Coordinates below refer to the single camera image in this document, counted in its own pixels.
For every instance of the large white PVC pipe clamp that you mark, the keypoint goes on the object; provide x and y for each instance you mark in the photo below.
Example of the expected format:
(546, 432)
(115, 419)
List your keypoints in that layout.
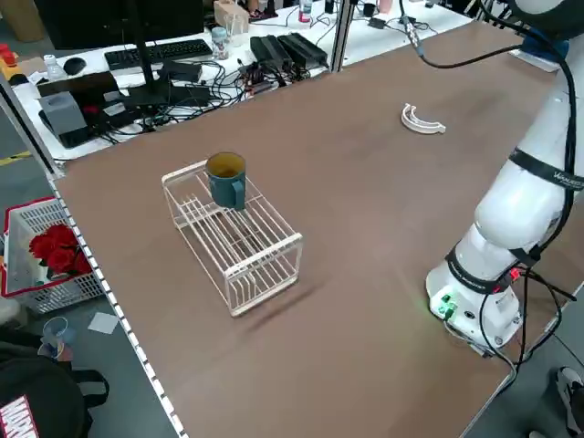
(410, 127)

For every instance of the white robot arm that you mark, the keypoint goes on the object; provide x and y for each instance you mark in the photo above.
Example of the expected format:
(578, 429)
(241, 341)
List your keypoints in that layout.
(515, 214)

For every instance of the teal mug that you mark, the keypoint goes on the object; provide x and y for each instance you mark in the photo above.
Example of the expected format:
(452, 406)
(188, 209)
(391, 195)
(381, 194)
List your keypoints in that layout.
(223, 191)

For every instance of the large black power adapter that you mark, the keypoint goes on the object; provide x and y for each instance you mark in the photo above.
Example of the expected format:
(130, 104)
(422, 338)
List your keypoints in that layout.
(303, 48)
(269, 50)

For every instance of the glass jar with teal lid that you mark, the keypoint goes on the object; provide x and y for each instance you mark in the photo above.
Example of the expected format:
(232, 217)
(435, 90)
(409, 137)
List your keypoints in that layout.
(220, 43)

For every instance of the white desk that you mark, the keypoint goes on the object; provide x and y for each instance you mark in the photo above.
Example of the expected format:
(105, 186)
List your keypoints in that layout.
(365, 41)

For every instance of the black white striped edge strip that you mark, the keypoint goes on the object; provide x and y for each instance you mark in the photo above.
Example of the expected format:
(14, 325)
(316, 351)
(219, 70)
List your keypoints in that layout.
(114, 305)

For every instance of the black keyboard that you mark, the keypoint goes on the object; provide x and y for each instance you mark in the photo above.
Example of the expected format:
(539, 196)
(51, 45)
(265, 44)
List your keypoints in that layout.
(182, 49)

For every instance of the bottle with red label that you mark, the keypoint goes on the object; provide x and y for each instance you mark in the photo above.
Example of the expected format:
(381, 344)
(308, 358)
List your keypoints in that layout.
(305, 11)

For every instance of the wooden tissue box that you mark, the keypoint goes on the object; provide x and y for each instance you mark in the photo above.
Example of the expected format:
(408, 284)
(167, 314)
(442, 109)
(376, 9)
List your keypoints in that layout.
(232, 16)

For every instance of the small black power adapter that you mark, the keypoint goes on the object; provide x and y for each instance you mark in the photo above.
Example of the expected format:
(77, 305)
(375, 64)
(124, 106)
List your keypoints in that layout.
(378, 23)

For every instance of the white card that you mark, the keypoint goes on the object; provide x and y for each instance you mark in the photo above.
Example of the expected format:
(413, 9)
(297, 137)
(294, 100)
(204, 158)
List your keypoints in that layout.
(103, 323)

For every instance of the black mug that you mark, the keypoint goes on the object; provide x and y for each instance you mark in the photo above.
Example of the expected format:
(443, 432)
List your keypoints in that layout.
(368, 9)

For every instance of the pink cup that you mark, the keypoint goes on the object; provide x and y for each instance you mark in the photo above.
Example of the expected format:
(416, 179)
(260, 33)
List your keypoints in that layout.
(385, 5)

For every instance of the red artificial flowers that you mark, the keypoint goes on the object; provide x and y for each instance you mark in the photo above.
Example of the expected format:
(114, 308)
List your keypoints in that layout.
(59, 251)

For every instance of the grey box device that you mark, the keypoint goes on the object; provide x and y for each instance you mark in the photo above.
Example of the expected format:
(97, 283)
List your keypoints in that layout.
(64, 114)

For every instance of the clear plastic cup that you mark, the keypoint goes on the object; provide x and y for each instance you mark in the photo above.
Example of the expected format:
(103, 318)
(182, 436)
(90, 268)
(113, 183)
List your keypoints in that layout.
(57, 328)

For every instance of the black computer monitor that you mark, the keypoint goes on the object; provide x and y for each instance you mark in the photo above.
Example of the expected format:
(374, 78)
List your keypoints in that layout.
(114, 23)

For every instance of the black computer mouse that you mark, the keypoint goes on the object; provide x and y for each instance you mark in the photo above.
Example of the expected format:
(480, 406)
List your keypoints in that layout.
(74, 65)

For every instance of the white basket with red rim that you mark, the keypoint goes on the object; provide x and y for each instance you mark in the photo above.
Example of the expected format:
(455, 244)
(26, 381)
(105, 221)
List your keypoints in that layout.
(27, 296)

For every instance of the clear plastic bottle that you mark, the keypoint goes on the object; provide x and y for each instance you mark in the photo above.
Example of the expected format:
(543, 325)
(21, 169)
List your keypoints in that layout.
(52, 68)

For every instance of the white flat board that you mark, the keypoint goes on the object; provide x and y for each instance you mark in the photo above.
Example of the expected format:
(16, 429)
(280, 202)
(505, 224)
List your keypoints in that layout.
(534, 61)

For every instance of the blue box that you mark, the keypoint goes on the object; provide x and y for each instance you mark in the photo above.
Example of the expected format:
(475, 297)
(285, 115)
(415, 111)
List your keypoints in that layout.
(543, 48)

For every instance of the black backpack with red logo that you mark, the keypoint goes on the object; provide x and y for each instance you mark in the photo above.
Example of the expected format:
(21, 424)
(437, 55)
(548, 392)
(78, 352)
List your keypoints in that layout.
(36, 392)

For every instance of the grey white sneaker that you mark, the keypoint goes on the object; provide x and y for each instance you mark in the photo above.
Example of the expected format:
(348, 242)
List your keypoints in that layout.
(570, 388)

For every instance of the red emergency stop button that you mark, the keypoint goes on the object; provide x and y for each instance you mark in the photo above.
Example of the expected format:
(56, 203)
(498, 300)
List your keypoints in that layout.
(5, 52)

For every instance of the brown cardboard box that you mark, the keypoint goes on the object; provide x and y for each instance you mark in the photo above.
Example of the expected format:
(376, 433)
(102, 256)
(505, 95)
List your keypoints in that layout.
(25, 18)

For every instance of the aluminium frame post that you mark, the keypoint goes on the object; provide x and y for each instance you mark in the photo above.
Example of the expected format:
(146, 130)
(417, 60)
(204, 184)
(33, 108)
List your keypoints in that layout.
(342, 32)
(27, 123)

